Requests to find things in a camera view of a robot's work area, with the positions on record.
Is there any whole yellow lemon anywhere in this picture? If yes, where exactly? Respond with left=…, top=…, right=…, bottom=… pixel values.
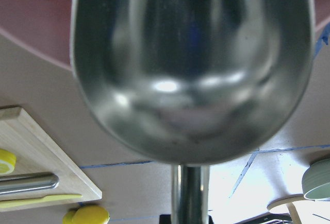
left=72, top=205, right=110, bottom=224

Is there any green bowl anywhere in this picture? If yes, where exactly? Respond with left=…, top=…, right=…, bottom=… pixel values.
left=302, top=159, right=329, bottom=201

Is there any wooden cutting board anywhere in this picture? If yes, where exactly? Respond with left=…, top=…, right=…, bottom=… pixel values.
left=1, top=107, right=102, bottom=212

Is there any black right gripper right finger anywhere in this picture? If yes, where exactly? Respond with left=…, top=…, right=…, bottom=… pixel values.
left=208, top=215, right=214, bottom=224

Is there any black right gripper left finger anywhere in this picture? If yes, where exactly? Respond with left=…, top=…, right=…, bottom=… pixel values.
left=159, top=214, right=172, bottom=224

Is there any yellow plastic knife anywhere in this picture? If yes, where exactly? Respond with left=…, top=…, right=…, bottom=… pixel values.
left=1, top=194, right=82, bottom=209

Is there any lemon half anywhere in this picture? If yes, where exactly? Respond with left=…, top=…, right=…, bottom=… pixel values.
left=0, top=149, right=17, bottom=175

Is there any steel cylinder rod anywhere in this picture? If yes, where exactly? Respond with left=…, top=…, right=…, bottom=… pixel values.
left=1, top=173, right=59, bottom=195

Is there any metal ice scoop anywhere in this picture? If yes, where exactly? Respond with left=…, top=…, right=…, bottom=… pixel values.
left=70, top=0, right=315, bottom=223

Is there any pink bowl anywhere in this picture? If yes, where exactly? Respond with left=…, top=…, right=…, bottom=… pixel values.
left=1, top=0, right=329, bottom=70

